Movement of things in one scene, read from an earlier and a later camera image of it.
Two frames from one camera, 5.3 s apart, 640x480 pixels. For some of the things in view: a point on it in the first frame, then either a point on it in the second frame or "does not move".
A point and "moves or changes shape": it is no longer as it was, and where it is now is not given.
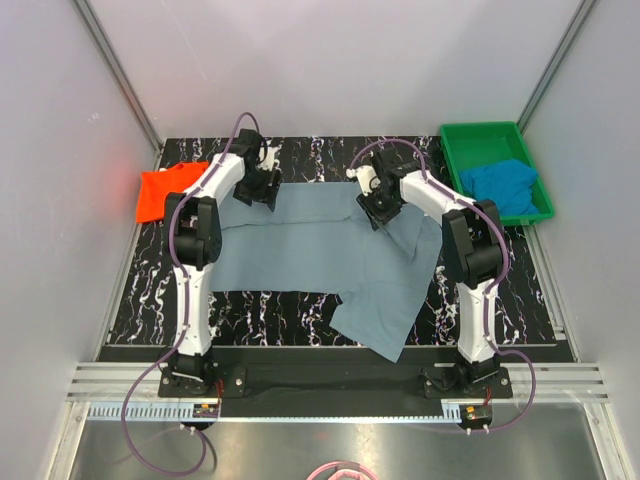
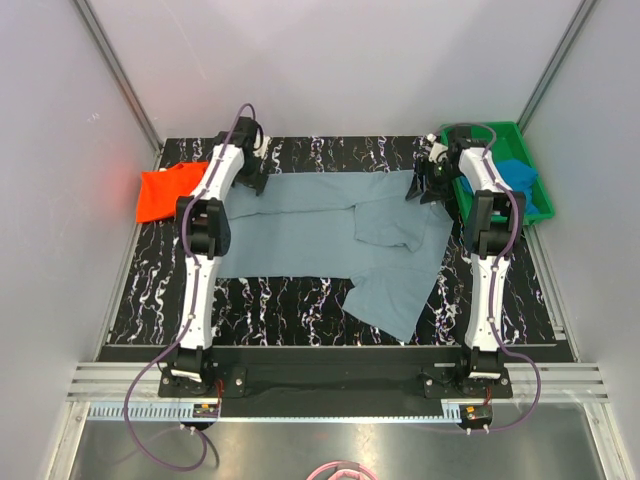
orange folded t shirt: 154,187 does not move
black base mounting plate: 328,383 does not move
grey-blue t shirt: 316,238 moves or changes shape
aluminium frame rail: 533,382 does not move
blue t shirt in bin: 508,183 does not move
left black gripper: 266,194 to 256,180
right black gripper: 377,219 to 422,168
